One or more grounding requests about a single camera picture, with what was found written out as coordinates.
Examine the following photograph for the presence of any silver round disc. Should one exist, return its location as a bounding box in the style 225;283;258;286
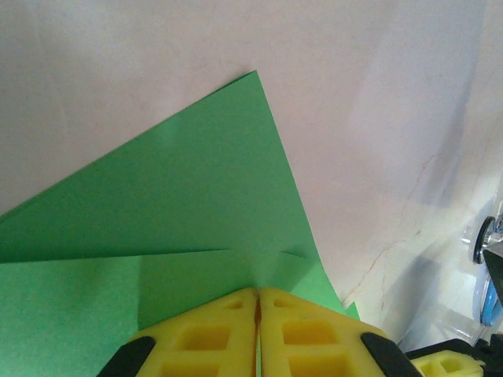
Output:
469;214;503;268

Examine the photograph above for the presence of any green paper sheet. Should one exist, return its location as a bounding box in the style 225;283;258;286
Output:
0;69;361;377

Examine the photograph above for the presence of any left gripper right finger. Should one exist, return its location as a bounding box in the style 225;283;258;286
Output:
258;287;424;377

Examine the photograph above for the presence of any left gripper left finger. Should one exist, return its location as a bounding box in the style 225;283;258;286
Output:
96;287;259;377

